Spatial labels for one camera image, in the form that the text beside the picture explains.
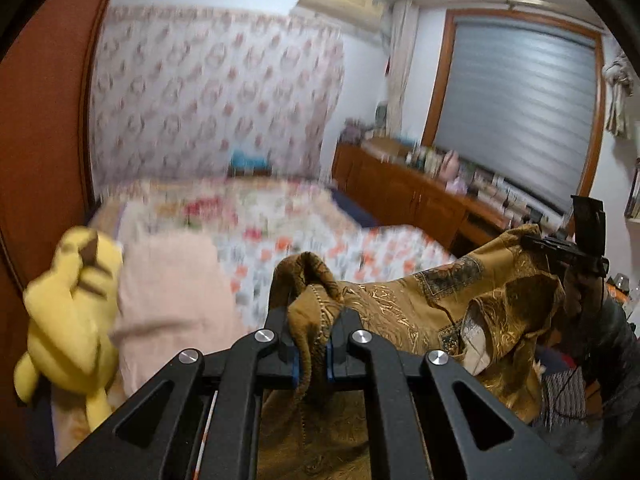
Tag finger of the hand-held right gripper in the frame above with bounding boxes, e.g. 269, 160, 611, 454
520, 234, 571, 262

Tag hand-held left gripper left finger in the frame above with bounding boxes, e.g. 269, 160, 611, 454
57, 255, 301, 480

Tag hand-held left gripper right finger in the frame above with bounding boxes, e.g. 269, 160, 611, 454
327, 307, 576, 480

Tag brown patterned shirt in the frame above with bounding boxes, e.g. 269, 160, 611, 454
257, 225, 568, 480

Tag orange-fruit print sheet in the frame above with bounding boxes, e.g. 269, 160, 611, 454
215, 225, 456, 331

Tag hanging beige cloth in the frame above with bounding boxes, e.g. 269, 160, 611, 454
602, 52, 633, 138

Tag grey window blind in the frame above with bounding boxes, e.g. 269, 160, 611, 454
432, 12, 598, 211

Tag row of small bottles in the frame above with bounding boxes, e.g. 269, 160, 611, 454
405, 145, 443, 176

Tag wooden cabinet counter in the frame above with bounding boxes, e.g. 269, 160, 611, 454
332, 142, 526, 251

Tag navy bed sheet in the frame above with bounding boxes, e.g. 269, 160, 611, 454
327, 187, 381, 228

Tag person's patterned pants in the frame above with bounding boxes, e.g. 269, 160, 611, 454
542, 370, 601, 426

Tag floral blanket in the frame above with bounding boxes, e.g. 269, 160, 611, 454
90, 177, 371, 261

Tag open cardboard box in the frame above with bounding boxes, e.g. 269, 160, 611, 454
362, 137, 411, 158

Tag cardboard box with blue bag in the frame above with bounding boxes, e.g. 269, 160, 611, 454
229, 149, 271, 177

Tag stack of folded cloths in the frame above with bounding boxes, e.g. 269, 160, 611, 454
340, 119, 373, 143

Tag yellow plush toy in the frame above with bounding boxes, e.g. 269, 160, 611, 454
14, 226, 125, 433

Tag beige tied curtain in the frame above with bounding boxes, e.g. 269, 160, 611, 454
385, 0, 413, 136

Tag circle-patterned sheer curtain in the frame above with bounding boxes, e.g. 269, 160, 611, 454
90, 5, 346, 198

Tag wooden louvered wardrobe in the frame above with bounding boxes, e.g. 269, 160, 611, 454
0, 0, 126, 321

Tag beige wall air conditioner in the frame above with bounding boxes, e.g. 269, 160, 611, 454
292, 0, 386, 36

